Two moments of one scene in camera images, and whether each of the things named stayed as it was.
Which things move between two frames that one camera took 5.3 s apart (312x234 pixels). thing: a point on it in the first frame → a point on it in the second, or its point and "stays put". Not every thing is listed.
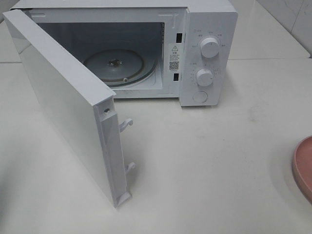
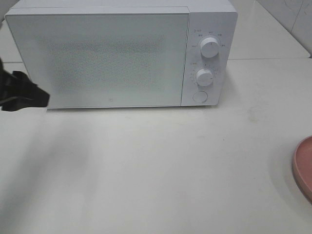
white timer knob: x=204 y=77 stays put
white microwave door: x=88 y=109 → x=104 y=57
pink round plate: x=302 y=165 stays put
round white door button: x=201 y=96 stays put
